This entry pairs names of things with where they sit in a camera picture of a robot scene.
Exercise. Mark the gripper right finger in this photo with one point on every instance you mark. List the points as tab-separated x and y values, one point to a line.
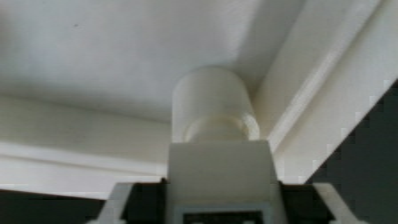
313	205

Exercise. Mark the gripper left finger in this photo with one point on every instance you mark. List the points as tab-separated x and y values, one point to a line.
136	204

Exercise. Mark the white table leg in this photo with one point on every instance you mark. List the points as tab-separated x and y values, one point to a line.
224	189

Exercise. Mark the white square tabletop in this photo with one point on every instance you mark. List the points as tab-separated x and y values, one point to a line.
95	55

